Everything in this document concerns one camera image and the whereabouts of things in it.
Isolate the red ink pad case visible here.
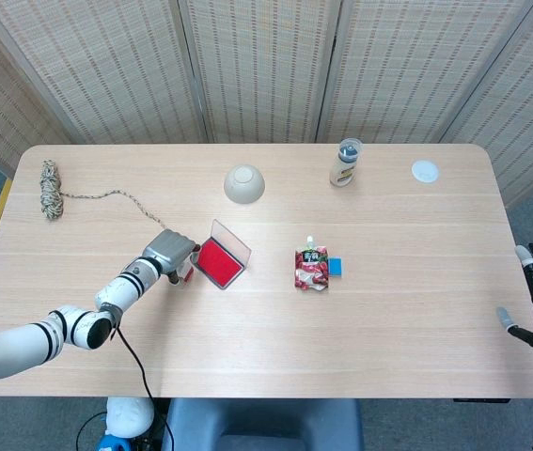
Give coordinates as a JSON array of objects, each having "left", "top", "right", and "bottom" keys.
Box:
[{"left": 189, "top": 218, "right": 254, "bottom": 291}]

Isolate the blue plastic part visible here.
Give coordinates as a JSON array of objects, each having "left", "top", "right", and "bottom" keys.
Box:
[{"left": 98, "top": 434, "right": 132, "bottom": 451}]

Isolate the red drink pouch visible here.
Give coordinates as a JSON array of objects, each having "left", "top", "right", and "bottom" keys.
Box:
[{"left": 293, "top": 234, "right": 331, "bottom": 292}]

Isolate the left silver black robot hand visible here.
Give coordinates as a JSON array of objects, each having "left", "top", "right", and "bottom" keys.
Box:
[{"left": 142, "top": 229, "right": 201, "bottom": 287}]

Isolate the beige upturned bowl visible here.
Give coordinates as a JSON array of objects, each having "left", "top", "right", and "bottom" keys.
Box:
[{"left": 224, "top": 163, "right": 266, "bottom": 206}]

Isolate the cream bottle with clear cap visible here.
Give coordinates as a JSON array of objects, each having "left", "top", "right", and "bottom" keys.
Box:
[{"left": 328, "top": 137, "right": 364, "bottom": 188}]

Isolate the bamboo folding screen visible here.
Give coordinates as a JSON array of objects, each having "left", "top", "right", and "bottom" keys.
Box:
[{"left": 0, "top": 0, "right": 533, "bottom": 210}]

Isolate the small red white stamp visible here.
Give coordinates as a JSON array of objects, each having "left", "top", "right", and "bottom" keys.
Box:
[{"left": 177, "top": 261, "right": 196, "bottom": 287}]

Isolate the blue-grey chair seat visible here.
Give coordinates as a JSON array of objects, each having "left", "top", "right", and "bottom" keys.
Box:
[{"left": 161, "top": 397, "right": 365, "bottom": 451}]

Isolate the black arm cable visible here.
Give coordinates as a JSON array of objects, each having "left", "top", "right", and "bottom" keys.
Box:
[{"left": 109, "top": 322, "right": 174, "bottom": 451}]

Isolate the white robot body shell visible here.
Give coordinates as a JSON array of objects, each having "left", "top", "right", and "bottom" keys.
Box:
[{"left": 105, "top": 397, "right": 156, "bottom": 439}]

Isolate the braided twine rope bundle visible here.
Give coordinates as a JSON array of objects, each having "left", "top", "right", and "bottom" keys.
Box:
[{"left": 39, "top": 160, "right": 171, "bottom": 235}]

